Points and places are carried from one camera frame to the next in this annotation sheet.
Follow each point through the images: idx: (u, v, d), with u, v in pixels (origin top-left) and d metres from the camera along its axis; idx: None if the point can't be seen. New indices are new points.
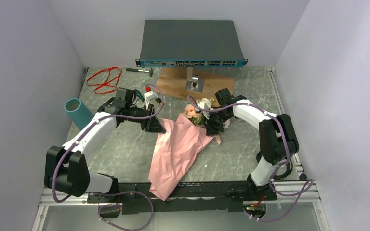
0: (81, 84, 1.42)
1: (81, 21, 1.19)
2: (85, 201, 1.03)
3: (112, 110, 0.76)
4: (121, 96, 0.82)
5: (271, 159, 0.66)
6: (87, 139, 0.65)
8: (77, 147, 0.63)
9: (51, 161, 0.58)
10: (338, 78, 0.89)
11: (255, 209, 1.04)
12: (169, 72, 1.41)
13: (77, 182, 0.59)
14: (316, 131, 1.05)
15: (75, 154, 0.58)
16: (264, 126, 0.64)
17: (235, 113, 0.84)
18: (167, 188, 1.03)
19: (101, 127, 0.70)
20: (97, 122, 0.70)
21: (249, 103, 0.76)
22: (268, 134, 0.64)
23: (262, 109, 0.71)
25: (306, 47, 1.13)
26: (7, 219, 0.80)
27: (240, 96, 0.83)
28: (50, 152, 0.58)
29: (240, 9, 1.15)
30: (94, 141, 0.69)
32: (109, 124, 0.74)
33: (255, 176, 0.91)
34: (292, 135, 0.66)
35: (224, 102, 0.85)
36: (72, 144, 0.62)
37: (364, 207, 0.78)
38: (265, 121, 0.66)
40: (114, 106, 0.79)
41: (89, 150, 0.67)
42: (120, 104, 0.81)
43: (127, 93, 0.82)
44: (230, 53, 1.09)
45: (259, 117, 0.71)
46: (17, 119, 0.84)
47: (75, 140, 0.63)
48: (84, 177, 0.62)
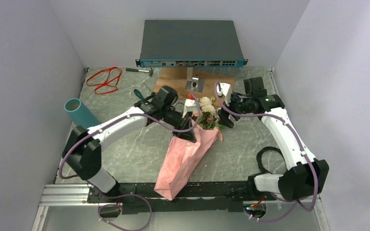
0: (81, 85, 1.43)
1: (81, 21, 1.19)
2: (85, 201, 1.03)
3: (147, 109, 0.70)
4: (161, 96, 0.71)
5: (287, 196, 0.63)
6: (111, 131, 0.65)
8: (99, 135, 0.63)
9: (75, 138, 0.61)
10: (338, 78, 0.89)
11: (255, 209, 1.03)
12: (169, 72, 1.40)
13: (86, 167, 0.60)
14: (316, 131, 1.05)
15: (94, 142, 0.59)
16: (296, 173, 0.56)
17: (264, 121, 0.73)
18: (178, 190, 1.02)
19: (129, 122, 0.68)
20: (127, 117, 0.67)
21: (286, 123, 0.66)
22: (297, 182, 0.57)
23: (301, 147, 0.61)
25: (306, 47, 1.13)
26: (7, 220, 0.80)
27: (275, 97, 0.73)
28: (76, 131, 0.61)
29: (240, 9, 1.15)
30: (118, 134, 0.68)
32: (139, 121, 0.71)
33: (260, 185, 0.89)
34: (320, 185, 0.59)
35: (254, 95, 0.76)
36: (95, 130, 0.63)
37: (364, 207, 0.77)
38: (300, 166, 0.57)
40: (151, 105, 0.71)
41: (110, 141, 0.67)
42: (158, 104, 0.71)
43: (170, 95, 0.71)
44: (230, 53, 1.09)
45: (292, 152, 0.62)
46: (17, 119, 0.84)
47: (100, 128, 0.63)
48: (95, 165, 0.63)
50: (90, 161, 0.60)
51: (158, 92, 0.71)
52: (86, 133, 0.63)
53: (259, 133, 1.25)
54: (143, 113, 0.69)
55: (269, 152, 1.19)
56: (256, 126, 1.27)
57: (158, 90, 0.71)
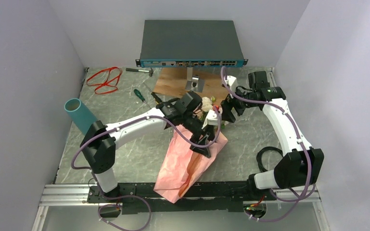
0: (81, 85, 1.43)
1: (81, 21, 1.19)
2: (85, 201, 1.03)
3: (168, 113, 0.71)
4: (185, 102, 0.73)
5: (282, 182, 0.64)
6: (128, 131, 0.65)
8: (116, 133, 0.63)
9: (92, 133, 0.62)
10: (339, 78, 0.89)
11: (255, 209, 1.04)
12: (169, 72, 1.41)
13: (99, 162, 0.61)
14: (316, 131, 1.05)
15: (109, 140, 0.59)
16: (290, 159, 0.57)
17: (264, 111, 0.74)
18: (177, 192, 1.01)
19: (148, 123, 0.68)
20: (147, 118, 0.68)
21: (286, 112, 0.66)
22: (291, 168, 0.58)
23: (298, 134, 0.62)
25: (306, 47, 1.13)
26: (7, 219, 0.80)
27: (278, 89, 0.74)
28: (95, 125, 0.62)
29: (240, 9, 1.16)
30: (135, 133, 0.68)
32: (158, 124, 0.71)
33: (259, 182, 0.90)
34: (315, 172, 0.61)
35: (256, 87, 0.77)
36: (112, 128, 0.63)
37: (364, 207, 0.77)
38: (295, 152, 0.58)
40: (173, 108, 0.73)
41: (125, 139, 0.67)
42: (181, 109, 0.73)
43: (194, 102, 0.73)
44: (231, 53, 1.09)
45: (289, 140, 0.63)
46: (17, 119, 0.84)
47: (118, 126, 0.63)
48: (108, 161, 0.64)
50: (103, 159, 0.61)
51: (182, 96, 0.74)
52: (104, 129, 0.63)
53: (259, 133, 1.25)
54: (164, 117, 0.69)
55: (269, 152, 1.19)
56: (256, 126, 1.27)
57: (183, 95, 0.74)
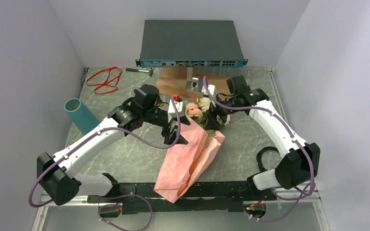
0: (81, 85, 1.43)
1: (81, 21, 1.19)
2: (85, 201, 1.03)
3: (124, 118, 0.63)
4: (138, 101, 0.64)
5: (285, 185, 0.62)
6: (79, 155, 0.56)
8: (67, 161, 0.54)
9: (40, 169, 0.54)
10: (338, 78, 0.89)
11: (255, 209, 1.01)
12: (169, 72, 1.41)
13: (61, 194, 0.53)
14: (316, 132, 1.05)
15: (59, 173, 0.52)
16: (290, 160, 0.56)
17: (251, 116, 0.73)
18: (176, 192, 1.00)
19: (101, 140, 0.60)
20: (98, 134, 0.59)
21: (273, 113, 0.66)
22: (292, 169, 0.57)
23: (290, 132, 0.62)
25: (306, 47, 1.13)
26: (7, 220, 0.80)
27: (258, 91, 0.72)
28: (38, 161, 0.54)
29: (240, 9, 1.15)
30: (91, 153, 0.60)
32: (115, 135, 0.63)
33: (259, 184, 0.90)
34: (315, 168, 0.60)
35: (237, 94, 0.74)
36: (61, 157, 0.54)
37: (364, 207, 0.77)
38: (293, 152, 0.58)
40: (129, 112, 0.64)
41: (85, 161, 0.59)
42: (137, 110, 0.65)
43: (147, 98, 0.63)
44: (230, 53, 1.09)
45: (284, 140, 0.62)
46: (17, 119, 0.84)
47: (65, 154, 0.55)
48: (72, 189, 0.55)
50: (62, 187, 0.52)
51: (134, 95, 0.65)
52: (52, 160, 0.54)
53: (259, 133, 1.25)
54: (118, 126, 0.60)
55: (269, 152, 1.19)
56: (256, 126, 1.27)
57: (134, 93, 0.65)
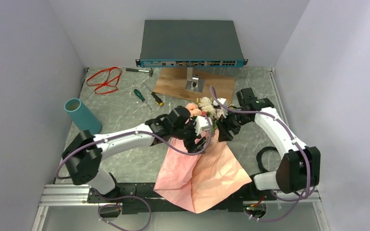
0: (81, 85, 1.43)
1: (82, 22, 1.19)
2: (85, 201, 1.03)
3: (156, 130, 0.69)
4: (171, 120, 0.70)
5: (285, 188, 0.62)
6: (115, 144, 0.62)
8: (103, 145, 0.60)
9: (79, 142, 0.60)
10: (339, 78, 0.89)
11: (255, 209, 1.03)
12: (169, 72, 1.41)
13: (82, 174, 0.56)
14: (316, 132, 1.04)
15: (95, 151, 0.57)
16: (288, 160, 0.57)
17: (255, 121, 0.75)
18: (176, 194, 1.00)
19: (135, 137, 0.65)
20: (136, 133, 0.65)
21: (276, 118, 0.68)
22: (291, 170, 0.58)
23: (291, 134, 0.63)
25: (306, 47, 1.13)
26: (7, 220, 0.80)
27: (265, 101, 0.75)
28: (82, 134, 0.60)
29: (240, 9, 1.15)
30: (122, 146, 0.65)
32: (145, 140, 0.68)
33: (259, 185, 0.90)
34: (316, 172, 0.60)
35: (244, 103, 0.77)
36: (100, 138, 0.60)
37: (364, 207, 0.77)
38: (292, 153, 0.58)
40: (161, 126, 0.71)
41: (111, 152, 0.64)
42: (169, 127, 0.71)
43: (180, 118, 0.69)
44: (230, 53, 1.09)
45: (284, 141, 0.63)
46: (17, 119, 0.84)
47: (106, 138, 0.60)
48: (90, 173, 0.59)
50: (87, 168, 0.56)
51: (169, 113, 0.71)
52: (92, 139, 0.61)
53: (259, 133, 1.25)
54: (151, 134, 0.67)
55: (269, 152, 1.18)
56: (256, 126, 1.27)
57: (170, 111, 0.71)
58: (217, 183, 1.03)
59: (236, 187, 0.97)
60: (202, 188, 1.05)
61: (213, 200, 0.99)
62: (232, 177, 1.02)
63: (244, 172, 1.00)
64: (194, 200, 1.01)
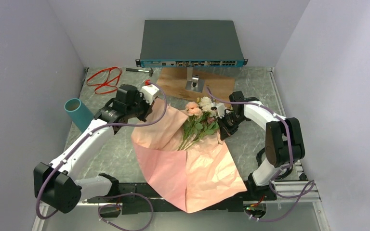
0: (81, 85, 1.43)
1: (81, 22, 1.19)
2: (85, 201, 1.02)
3: (111, 117, 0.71)
4: (121, 100, 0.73)
5: (272, 160, 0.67)
6: (77, 157, 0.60)
8: (66, 166, 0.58)
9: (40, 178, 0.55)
10: (338, 78, 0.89)
11: (255, 209, 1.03)
12: (169, 72, 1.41)
13: (66, 199, 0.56)
14: (316, 132, 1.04)
15: (61, 175, 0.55)
16: (270, 127, 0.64)
17: (245, 114, 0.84)
18: (168, 189, 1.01)
19: (94, 139, 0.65)
20: (90, 134, 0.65)
21: (260, 104, 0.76)
22: (273, 136, 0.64)
23: (270, 111, 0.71)
25: (306, 47, 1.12)
26: (7, 220, 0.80)
27: (252, 98, 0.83)
28: (37, 170, 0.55)
29: (240, 9, 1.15)
30: (87, 154, 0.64)
32: (106, 134, 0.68)
33: (255, 175, 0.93)
34: (298, 140, 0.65)
35: (235, 99, 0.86)
36: (59, 164, 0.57)
37: (364, 206, 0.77)
38: (273, 122, 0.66)
40: (113, 111, 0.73)
41: (81, 166, 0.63)
42: (121, 108, 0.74)
43: (128, 94, 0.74)
44: (230, 53, 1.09)
45: (267, 118, 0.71)
46: (16, 119, 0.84)
47: (63, 159, 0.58)
48: (73, 194, 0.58)
50: (67, 193, 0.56)
51: (116, 95, 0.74)
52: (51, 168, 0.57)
53: (259, 133, 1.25)
54: (106, 123, 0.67)
55: None
56: (256, 126, 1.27)
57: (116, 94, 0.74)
58: (212, 186, 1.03)
59: (230, 194, 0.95)
60: (196, 188, 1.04)
61: (204, 202, 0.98)
62: (229, 184, 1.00)
63: (241, 180, 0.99)
64: (187, 199, 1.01)
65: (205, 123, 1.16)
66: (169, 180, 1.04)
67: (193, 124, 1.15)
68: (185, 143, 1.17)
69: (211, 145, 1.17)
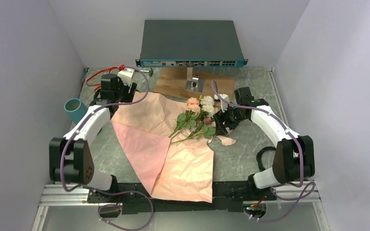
0: (81, 85, 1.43)
1: (81, 22, 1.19)
2: (85, 201, 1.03)
3: (104, 103, 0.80)
4: (107, 87, 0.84)
5: (280, 177, 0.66)
6: (87, 129, 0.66)
8: (79, 135, 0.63)
9: (56, 151, 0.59)
10: (338, 79, 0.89)
11: (255, 209, 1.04)
12: (169, 72, 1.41)
13: (85, 168, 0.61)
14: (316, 132, 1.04)
15: (78, 141, 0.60)
16: (282, 147, 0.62)
17: (252, 119, 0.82)
18: (142, 169, 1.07)
19: (97, 118, 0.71)
20: (93, 113, 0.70)
21: (270, 113, 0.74)
22: (284, 157, 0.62)
23: (284, 126, 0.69)
25: (307, 47, 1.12)
26: (7, 220, 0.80)
27: (260, 101, 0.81)
28: (52, 144, 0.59)
29: (240, 8, 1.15)
30: (93, 130, 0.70)
32: (104, 115, 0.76)
33: (257, 178, 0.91)
34: (310, 161, 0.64)
35: (243, 102, 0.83)
36: (72, 133, 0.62)
37: (364, 206, 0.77)
38: (285, 141, 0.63)
40: (105, 99, 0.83)
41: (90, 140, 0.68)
42: (109, 94, 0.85)
43: (112, 81, 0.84)
44: (230, 53, 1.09)
45: (278, 133, 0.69)
46: (16, 119, 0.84)
47: (75, 129, 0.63)
48: (88, 164, 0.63)
50: (85, 161, 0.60)
51: (101, 85, 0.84)
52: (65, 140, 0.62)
53: (259, 133, 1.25)
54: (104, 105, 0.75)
55: (269, 152, 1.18)
56: (256, 126, 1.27)
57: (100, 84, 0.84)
58: (183, 184, 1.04)
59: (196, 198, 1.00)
60: (169, 178, 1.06)
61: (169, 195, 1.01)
62: (198, 188, 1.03)
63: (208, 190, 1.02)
64: (156, 185, 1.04)
65: (201, 121, 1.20)
66: (148, 160, 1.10)
67: (188, 119, 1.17)
68: (175, 134, 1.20)
69: (201, 143, 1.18)
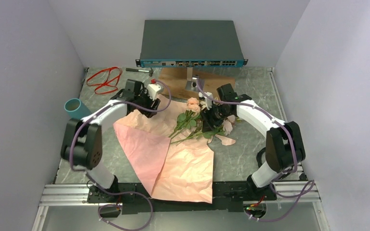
0: (81, 85, 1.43)
1: (81, 22, 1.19)
2: (85, 201, 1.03)
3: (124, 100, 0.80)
4: (130, 88, 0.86)
5: (275, 166, 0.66)
6: (103, 117, 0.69)
8: (95, 121, 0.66)
9: (71, 131, 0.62)
10: (338, 79, 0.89)
11: (255, 209, 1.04)
12: (169, 72, 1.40)
13: (94, 152, 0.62)
14: (316, 132, 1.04)
15: (93, 125, 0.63)
16: (271, 135, 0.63)
17: (238, 113, 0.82)
18: (142, 169, 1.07)
19: (114, 110, 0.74)
20: (112, 105, 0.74)
21: (255, 106, 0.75)
22: (276, 144, 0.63)
23: (270, 116, 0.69)
25: (307, 47, 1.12)
26: (7, 220, 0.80)
27: (244, 96, 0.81)
28: (70, 123, 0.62)
29: (241, 9, 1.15)
30: (108, 121, 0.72)
32: (122, 109, 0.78)
33: (255, 177, 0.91)
34: (299, 145, 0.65)
35: (226, 99, 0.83)
36: (89, 118, 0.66)
37: (364, 206, 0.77)
38: (273, 129, 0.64)
40: (124, 96, 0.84)
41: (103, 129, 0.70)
42: (130, 95, 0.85)
43: (136, 84, 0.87)
44: (230, 53, 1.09)
45: (265, 123, 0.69)
46: (16, 119, 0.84)
47: (94, 115, 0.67)
48: (97, 151, 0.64)
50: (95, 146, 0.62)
51: (125, 85, 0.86)
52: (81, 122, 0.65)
53: (259, 133, 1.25)
54: (123, 100, 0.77)
55: None
56: None
57: (125, 84, 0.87)
58: (183, 184, 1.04)
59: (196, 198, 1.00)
60: (169, 178, 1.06)
61: (169, 195, 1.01)
62: (198, 188, 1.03)
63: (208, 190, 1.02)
64: (157, 185, 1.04)
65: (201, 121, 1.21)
66: (148, 160, 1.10)
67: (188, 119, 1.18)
68: (176, 134, 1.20)
69: (201, 143, 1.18)
